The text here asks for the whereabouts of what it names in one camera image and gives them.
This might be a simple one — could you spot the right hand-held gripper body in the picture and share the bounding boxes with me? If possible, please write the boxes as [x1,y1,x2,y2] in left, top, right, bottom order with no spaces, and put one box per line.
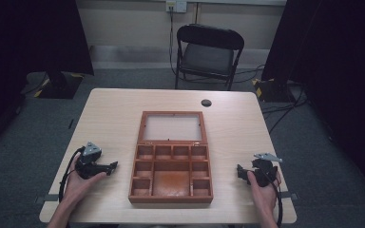
[250,152,283,188]

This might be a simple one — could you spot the black wall socket cable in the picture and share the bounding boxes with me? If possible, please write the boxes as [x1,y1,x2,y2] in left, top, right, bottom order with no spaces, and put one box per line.
[168,5,178,76]

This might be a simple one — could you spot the open wooden compartment box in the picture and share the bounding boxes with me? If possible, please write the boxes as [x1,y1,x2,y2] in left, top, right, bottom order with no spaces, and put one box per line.
[127,110,214,204]

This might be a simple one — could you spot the black floor cables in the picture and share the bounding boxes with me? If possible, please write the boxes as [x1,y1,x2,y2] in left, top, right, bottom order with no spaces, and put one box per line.
[234,64,312,135]

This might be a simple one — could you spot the black folding chair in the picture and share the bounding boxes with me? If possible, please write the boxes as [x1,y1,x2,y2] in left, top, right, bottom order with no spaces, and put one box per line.
[174,24,245,92]

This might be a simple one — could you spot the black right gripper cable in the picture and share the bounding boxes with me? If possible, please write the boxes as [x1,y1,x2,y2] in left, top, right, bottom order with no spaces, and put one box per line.
[260,170,284,228]

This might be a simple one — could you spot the grey table foot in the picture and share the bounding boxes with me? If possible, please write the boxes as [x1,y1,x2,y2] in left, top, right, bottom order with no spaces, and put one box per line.
[279,191,299,200]
[33,193,60,204]

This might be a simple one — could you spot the black stand base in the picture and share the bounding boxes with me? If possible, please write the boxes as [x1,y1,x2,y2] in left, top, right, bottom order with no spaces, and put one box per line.
[37,71,85,100]
[252,77,297,104]

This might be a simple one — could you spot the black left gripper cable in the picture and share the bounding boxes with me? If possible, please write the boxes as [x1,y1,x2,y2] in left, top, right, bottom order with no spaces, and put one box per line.
[58,145,86,203]

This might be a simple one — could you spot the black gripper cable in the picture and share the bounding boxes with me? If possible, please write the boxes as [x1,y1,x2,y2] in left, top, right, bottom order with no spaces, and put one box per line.
[260,170,284,228]
[58,145,86,203]

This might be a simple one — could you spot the person's right hand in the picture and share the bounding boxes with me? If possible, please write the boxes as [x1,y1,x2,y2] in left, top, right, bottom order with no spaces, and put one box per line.
[247,170,282,212]

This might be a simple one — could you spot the person's left hand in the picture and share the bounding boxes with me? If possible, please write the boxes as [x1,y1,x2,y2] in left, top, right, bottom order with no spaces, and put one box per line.
[62,155,107,207]

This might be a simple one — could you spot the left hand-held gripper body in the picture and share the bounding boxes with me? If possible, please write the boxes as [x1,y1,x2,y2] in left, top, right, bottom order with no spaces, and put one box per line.
[74,142,109,181]

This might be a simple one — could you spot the white wall socket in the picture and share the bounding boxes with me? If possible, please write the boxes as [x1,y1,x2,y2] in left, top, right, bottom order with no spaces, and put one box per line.
[165,0,188,14]

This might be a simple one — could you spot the dark curtain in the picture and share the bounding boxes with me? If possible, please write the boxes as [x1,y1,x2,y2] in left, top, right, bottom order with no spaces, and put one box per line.
[0,0,95,160]
[260,0,365,203]

